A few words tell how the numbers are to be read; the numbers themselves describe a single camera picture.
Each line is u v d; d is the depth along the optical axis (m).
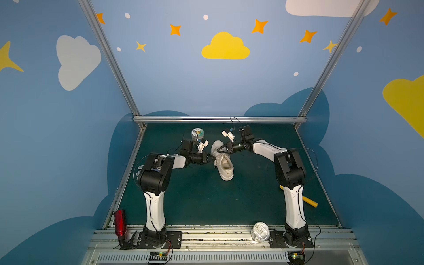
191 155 0.87
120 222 0.78
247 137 0.84
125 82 0.96
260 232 0.72
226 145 0.91
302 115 1.16
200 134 1.07
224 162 0.94
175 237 0.75
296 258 0.73
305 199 0.86
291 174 0.59
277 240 0.75
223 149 0.93
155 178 0.54
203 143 0.93
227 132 0.92
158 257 0.73
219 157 0.95
